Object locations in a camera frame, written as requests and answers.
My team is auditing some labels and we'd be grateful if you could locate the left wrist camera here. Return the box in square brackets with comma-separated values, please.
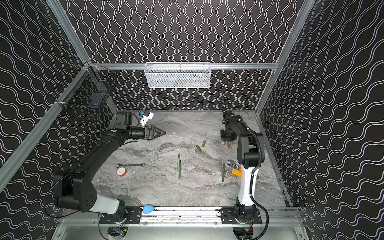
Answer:
[139, 111, 154, 127]

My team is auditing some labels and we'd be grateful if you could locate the orange yellow box cutter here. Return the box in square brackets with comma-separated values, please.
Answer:
[232, 168, 242, 178]

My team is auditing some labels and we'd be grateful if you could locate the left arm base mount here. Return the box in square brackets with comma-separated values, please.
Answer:
[99, 207, 143, 225]

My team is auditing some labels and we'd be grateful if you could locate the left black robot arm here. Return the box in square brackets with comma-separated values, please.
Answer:
[52, 112, 166, 221]

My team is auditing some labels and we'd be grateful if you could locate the red white tape roll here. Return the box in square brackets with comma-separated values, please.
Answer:
[117, 167, 127, 177]

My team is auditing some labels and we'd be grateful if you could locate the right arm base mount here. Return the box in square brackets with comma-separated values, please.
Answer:
[218, 205, 262, 225]

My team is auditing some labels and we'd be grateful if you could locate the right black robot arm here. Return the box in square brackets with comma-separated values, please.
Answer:
[220, 110, 270, 225]

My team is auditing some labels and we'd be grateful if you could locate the blue egg-shaped object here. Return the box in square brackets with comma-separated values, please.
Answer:
[143, 205, 156, 214]

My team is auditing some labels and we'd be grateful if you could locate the white wire mesh basket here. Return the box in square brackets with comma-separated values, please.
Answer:
[144, 62, 212, 89]

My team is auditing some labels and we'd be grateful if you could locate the metal wrench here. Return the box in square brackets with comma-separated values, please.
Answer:
[117, 163, 146, 168]

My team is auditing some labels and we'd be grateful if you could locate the aluminium front rail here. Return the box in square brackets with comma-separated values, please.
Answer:
[60, 207, 302, 228]

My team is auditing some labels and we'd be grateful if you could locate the black wire mesh basket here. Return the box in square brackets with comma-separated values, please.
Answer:
[59, 62, 117, 122]

